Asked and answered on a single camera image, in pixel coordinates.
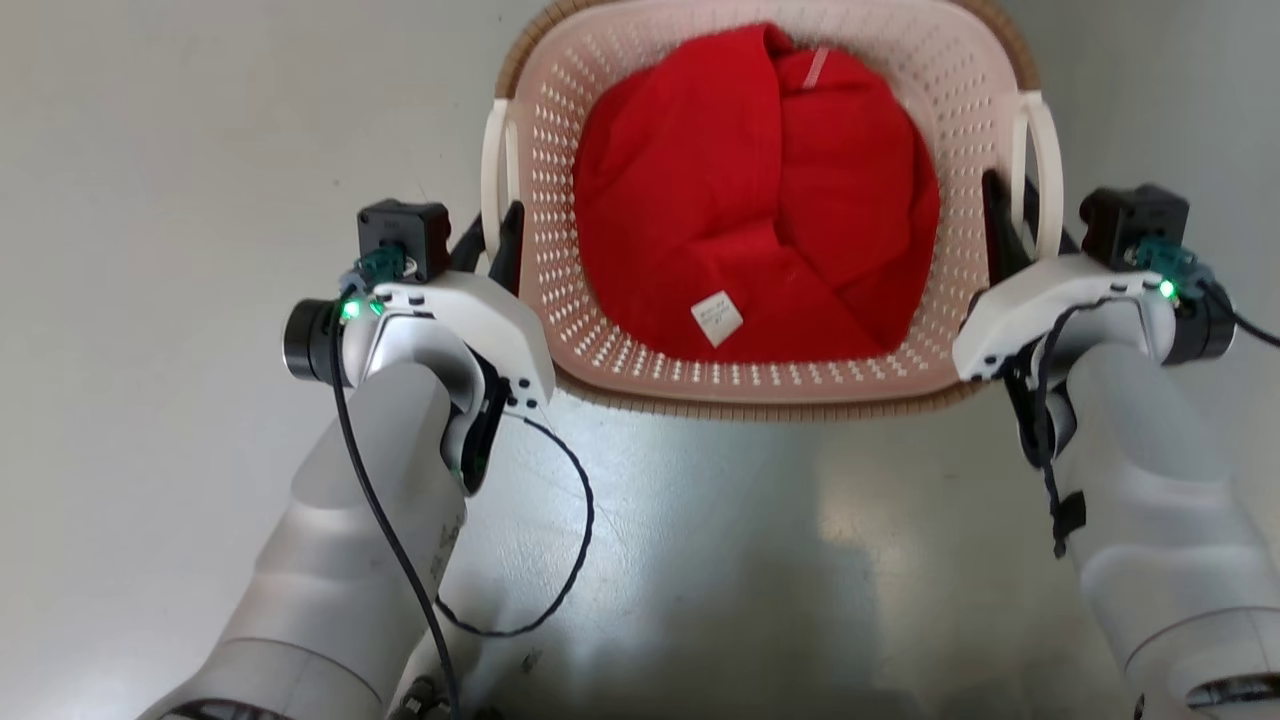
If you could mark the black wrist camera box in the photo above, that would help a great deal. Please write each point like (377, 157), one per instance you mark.
(405, 235)
(1135, 225)

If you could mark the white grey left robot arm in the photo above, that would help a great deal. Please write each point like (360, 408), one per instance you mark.
(350, 520)

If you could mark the pink perforated plastic laundry basket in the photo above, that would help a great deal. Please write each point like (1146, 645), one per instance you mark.
(930, 130)

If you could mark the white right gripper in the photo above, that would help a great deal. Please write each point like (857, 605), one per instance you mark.
(1030, 300)

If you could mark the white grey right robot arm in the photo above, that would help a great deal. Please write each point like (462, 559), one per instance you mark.
(1160, 500)

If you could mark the red garment with white label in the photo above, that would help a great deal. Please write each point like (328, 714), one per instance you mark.
(750, 200)

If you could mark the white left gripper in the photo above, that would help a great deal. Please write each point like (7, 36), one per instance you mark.
(490, 320)

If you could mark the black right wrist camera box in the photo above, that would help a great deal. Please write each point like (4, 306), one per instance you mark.
(1135, 225)

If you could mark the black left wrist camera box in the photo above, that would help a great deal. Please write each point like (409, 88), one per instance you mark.
(405, 235)

